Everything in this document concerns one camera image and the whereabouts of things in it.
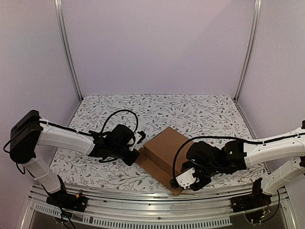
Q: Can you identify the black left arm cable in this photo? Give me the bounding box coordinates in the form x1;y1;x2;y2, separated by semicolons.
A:
100;109;139;136

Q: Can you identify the right aluminium frame post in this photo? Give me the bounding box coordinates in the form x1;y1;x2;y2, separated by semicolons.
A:
234;0;262;103

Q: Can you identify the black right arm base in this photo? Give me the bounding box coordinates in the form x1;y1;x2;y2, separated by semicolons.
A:
230;178;271;213

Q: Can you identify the aluminium front rail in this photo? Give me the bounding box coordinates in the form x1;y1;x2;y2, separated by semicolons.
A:
20;184;300;229

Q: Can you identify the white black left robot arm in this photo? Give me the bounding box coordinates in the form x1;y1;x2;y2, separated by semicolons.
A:
3;110;146;207

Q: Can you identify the left aluminium frame post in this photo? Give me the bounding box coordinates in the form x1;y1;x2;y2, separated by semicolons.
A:
54;0;83;102

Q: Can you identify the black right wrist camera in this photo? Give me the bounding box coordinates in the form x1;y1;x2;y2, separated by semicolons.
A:
168;167;200;190

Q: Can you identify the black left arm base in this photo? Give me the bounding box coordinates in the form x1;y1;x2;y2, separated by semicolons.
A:
46;190;89;212

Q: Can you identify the aluminium frame post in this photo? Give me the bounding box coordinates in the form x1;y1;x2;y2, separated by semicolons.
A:
234;0;262;103
54;0;83;102

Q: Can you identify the floral white table mat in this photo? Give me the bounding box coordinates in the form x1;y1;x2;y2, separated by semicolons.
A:
51;94;251;193

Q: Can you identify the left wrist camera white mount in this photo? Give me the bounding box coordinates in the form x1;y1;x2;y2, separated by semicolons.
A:
128;131;146;151

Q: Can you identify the brown cardboard box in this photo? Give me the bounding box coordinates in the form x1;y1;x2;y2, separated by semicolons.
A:
136;127;188;196

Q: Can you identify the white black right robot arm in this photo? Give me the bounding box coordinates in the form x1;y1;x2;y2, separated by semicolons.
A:
173;126;305;208

